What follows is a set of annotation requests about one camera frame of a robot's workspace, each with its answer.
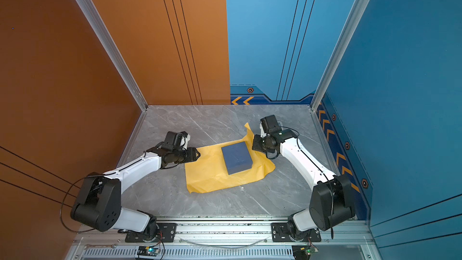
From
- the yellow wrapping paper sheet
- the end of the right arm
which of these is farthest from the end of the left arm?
the end of the right arm

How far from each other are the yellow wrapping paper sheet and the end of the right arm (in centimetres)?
11

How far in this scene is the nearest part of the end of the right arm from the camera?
592 mm

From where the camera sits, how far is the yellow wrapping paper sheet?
2.85 ft

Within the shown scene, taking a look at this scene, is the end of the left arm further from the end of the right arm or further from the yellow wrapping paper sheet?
the end of the right arm
